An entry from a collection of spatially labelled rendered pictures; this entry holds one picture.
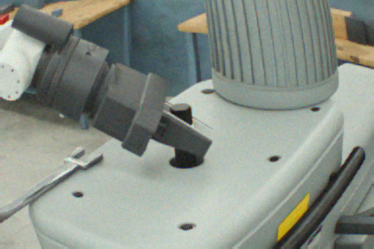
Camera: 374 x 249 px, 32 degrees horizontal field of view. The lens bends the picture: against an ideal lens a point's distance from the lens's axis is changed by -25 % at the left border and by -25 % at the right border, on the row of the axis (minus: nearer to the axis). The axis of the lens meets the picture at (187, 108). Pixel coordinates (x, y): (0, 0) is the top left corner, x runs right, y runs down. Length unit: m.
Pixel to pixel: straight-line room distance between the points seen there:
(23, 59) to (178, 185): 0.23
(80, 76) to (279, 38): 0.27
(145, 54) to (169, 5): 0.53
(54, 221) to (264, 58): 0.38
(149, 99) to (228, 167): 0.11
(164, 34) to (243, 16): 5.24
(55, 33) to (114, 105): 0.12
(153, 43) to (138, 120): 5.48
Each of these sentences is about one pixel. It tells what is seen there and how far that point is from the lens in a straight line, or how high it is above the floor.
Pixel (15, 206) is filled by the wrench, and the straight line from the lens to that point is 0.80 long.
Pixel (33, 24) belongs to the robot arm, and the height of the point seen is 2.08.
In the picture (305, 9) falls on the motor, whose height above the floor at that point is 2.03.
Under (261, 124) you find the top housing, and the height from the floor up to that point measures 1.89.
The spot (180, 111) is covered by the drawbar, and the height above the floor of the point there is 1.95.
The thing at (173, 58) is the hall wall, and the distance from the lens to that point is 6.23.
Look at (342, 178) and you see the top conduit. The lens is 1.00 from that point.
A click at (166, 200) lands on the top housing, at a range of 0.81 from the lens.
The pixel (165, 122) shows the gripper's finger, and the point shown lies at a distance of 0.86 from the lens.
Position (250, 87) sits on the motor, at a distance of 1.01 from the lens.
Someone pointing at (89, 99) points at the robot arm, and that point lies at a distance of 0.85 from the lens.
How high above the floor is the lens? 2.27
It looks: 22 degrees down
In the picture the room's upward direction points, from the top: 5 degrees counter-clockwise
